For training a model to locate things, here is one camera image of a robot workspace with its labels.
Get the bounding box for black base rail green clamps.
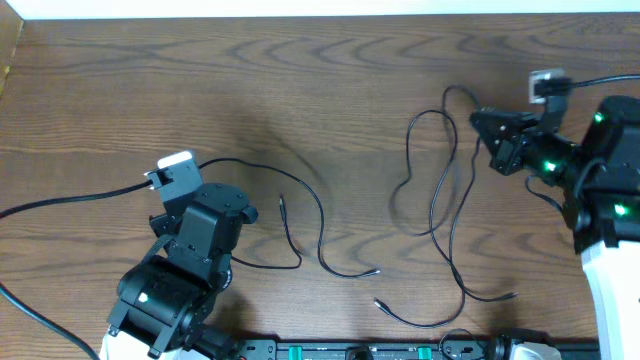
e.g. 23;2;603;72
199;327;601;360

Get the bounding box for left camera cable black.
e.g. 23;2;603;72
1;180;160;359

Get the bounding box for camera cable black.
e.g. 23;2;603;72
1;180;160;359
548;74;639;97

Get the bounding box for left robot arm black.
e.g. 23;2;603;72
104;160;258;359

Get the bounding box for black USB cable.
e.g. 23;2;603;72
373;84;519;330

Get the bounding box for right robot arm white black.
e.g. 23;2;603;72
470;95;639;359

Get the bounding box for right camera cable black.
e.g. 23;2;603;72
548;74;639;97

